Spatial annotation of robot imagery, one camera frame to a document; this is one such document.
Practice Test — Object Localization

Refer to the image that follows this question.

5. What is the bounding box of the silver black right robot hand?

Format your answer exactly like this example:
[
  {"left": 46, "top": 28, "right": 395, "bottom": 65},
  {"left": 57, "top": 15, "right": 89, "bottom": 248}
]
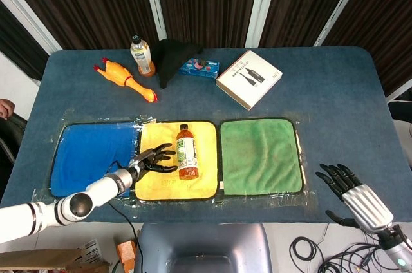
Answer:
[{"left": 315, "top": 163, "right": 395, "bottom": 234}]

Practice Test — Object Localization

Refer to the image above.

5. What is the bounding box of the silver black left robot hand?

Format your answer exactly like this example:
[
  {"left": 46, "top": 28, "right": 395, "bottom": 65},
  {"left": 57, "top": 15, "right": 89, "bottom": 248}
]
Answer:
[{"left": 128, "top": 143, "right": 178, "bottom": 179}]

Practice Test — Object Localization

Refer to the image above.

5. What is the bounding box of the brown tea bottle green label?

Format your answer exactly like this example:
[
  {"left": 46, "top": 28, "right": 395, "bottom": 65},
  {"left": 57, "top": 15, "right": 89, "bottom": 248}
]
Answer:
[{"left": 175, "top": 123, "right": 200, "bottom": 181}]

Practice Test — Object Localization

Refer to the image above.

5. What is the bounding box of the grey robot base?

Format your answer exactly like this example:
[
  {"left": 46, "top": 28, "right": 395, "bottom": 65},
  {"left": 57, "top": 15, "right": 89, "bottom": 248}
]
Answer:
[{"left": 134, "top": 223, "right": 274, "bottom": 273}]

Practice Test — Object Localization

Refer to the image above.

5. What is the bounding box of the blue cloth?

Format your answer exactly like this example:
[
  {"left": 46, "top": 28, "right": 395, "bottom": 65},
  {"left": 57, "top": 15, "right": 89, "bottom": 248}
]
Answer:
[{"left": 50, "top": 122, "right": 140, "bottom": 198}]

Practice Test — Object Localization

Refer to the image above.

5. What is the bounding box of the yellow cloth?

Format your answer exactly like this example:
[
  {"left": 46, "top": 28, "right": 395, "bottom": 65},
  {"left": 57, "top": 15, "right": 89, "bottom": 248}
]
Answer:
[{"left": 134, "top": 120, "right": 219, "bottom": 200}]

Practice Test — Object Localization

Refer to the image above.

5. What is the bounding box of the orange drink bottle white label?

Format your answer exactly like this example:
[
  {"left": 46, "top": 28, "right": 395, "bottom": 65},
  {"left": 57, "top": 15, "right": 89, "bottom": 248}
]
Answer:
[{"left": 129, "top": 34, "right": 156, "bottom": 77}]

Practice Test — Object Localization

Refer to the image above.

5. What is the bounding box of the green cloth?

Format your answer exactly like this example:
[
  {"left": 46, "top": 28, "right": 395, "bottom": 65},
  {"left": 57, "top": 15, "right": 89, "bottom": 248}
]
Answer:
[{"left": 219, "top": 118, "right": 305, "bottom": 196}]

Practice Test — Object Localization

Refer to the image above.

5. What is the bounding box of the white book box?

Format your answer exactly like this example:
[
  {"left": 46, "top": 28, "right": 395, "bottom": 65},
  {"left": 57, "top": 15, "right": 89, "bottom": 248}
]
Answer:
[{"left": 215, "top": 49, "right": 284, "bottom": 111}]

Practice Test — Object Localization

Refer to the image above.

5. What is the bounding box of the person's hand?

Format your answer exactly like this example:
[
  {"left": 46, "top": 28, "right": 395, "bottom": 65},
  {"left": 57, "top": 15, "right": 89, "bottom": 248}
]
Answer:
[{"left": 0, "top": 99, "right": 16, "bottom": 121}]

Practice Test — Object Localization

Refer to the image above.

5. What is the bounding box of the clear plastic film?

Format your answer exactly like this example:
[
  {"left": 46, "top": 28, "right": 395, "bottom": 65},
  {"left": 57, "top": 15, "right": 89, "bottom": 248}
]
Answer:
[{"left": 48, "top": 108, "right": 318, "bottom": 212}]

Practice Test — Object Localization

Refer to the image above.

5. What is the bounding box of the yellow rubber chicken toy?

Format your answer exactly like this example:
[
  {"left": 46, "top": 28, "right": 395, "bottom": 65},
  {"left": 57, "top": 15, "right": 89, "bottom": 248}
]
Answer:
[{"left": 93, "top": 57, "right": 159, "bottom": 104}]

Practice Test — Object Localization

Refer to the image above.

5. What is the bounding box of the blue carton box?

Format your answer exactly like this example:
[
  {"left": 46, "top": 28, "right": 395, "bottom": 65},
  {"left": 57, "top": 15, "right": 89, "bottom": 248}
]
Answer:
[{"left": 178, "top": 57, "right": 221, "bottom": 80}]

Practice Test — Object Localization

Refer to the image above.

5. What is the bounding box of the orange block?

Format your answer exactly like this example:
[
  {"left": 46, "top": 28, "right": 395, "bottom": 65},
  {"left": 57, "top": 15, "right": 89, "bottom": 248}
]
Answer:
[{"left": 116, "top": 240, "right": 138, "bottom": 272}]

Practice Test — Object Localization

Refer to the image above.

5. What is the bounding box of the dark furniture piece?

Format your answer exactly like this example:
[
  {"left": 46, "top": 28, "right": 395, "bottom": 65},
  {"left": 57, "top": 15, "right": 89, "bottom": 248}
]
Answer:
[{"left": 388, "top": 100, "right": 412, "bottom": 122}]

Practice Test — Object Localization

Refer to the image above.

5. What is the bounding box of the black cloth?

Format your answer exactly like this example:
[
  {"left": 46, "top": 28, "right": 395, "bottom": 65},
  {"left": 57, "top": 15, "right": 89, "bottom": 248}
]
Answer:
[{"left": 151, "top": 38, "right": 204, "bottom": 89}]

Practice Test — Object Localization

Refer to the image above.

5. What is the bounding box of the black chair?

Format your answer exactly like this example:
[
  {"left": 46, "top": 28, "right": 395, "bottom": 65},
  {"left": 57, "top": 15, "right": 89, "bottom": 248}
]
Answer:
[{"left": 0, "top": 115, "right": 28, "bottom": 164}]

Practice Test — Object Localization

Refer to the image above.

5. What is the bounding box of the brown cardboard box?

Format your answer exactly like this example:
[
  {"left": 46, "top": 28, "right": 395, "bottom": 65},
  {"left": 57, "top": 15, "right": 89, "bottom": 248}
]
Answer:
[{"left": 0, "top": 247, "right": 112, "bottom": 273}]

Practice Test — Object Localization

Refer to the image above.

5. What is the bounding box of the black cable bundle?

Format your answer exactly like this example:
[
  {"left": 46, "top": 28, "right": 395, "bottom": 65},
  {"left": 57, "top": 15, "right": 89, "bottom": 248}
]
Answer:
[{"left": 317, "top": 242, "right": 405, "bottom": 273}]

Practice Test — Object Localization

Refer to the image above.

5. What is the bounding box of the black cable coil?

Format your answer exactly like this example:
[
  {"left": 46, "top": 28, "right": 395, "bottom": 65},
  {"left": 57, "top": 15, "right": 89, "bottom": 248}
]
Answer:
[{"left": 288, "top": 236, "right": 323, "bottom": 261}]

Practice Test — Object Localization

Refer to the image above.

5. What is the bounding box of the white partition post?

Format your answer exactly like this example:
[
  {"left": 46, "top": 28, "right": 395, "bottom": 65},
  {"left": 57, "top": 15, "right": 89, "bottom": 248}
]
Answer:
[
  {"left": 246, "top": 0, "right": 281, "bottom": 47},
  {"left": 0, "top": 0, "right": 62, "bottom": 55},
  {"left": 140, "top": 0, "right": 167, "bottom": 42},
  {"left": 314, "top": 0, "right": 374, "bottom": 47}
]

